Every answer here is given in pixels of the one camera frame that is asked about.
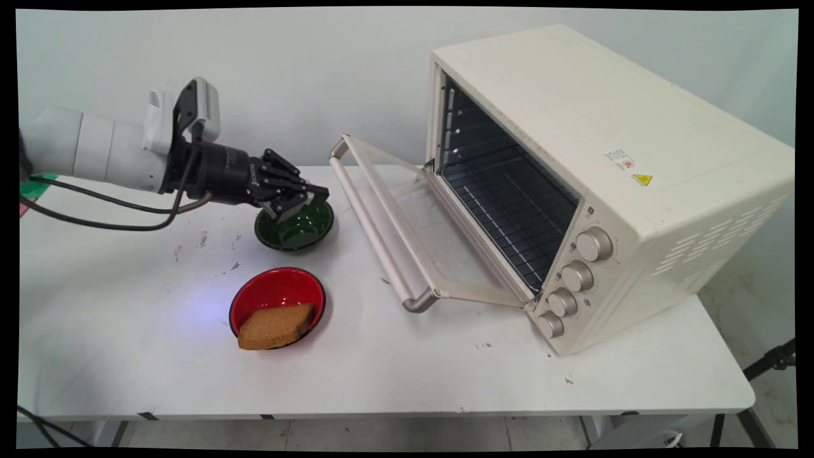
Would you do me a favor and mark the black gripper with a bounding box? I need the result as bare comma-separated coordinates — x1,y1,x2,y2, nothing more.
162,137,330,224

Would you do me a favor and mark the glass oven door with handle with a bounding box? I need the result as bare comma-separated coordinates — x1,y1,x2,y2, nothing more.
329,132,541,314

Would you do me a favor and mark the dark green bowl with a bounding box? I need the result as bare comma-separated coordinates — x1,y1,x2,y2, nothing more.
254,198,335,251

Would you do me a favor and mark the red bowl black rim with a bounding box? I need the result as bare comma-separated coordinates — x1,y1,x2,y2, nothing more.
229,267,326,349

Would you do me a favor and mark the brown bread slice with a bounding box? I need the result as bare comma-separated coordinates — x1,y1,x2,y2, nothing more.
237,303,317,351

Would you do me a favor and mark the metal oven rack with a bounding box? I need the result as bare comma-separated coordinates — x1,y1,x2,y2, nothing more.
440,143,581,293

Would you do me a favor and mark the green plastic object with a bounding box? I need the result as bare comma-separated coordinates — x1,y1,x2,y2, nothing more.
19,174,59,217

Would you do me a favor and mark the large silver oven knob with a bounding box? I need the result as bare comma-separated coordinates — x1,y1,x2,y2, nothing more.
576,227,613,262

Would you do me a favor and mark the cream toaster oven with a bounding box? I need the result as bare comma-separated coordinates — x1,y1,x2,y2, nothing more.
426,24,796,357

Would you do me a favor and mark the black tripod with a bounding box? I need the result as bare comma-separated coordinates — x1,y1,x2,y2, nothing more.
709,337,797,448

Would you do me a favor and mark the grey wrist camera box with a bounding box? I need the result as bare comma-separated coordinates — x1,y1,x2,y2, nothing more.
175,76,222,144

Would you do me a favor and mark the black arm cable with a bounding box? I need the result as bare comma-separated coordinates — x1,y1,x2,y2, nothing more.
19,121,214,232

